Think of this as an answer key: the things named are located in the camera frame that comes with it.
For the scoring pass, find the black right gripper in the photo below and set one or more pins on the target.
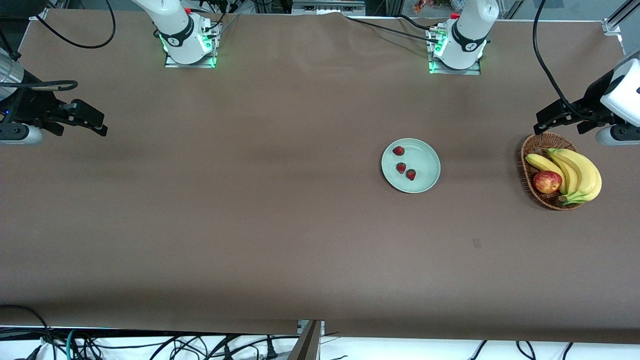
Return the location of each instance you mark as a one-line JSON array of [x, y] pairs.
[[26, 107]]

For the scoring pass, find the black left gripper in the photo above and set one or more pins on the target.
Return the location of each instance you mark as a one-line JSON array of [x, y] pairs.
[[593, 96]]

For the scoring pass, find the red strawberry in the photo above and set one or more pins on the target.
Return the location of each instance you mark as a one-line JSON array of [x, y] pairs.
[[410, 174], [398, 150], [401, 167]]

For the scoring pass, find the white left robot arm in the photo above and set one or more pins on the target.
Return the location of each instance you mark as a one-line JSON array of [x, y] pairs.
[[470, 30]]

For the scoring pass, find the pale green plate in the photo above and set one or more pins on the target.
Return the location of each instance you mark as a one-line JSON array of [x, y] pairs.
[[425, 165]]

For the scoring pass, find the brown wicker basket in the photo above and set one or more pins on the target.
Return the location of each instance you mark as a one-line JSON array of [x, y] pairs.
[[537, 142]]

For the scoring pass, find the yellow banana bunch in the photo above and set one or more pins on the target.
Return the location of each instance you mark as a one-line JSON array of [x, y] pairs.
[[582, 172]]

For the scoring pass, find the red apple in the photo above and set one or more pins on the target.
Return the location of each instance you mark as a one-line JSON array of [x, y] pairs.
[[547, 182]]

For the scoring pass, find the brown table cloth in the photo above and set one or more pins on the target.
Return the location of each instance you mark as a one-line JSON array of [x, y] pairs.
[[300, 260]]

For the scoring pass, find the grey metal device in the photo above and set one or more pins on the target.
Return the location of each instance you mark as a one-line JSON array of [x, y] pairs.
[[327, 7]]

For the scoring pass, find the brown wooden beam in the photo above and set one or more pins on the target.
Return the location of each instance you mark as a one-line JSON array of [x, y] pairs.
[[306, 345]]

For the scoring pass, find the aluminium frame profile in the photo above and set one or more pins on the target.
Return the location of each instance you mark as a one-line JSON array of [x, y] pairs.
[[611, 25], [40, 12]]

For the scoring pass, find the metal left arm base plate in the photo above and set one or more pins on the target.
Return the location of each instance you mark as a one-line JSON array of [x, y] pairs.
[[472, 72]]

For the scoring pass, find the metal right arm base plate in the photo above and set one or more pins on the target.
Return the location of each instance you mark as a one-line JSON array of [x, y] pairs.
[[200, 65]]

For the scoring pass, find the small metal bracket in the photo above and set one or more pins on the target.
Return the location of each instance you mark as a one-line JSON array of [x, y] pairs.
[[301, 325]]

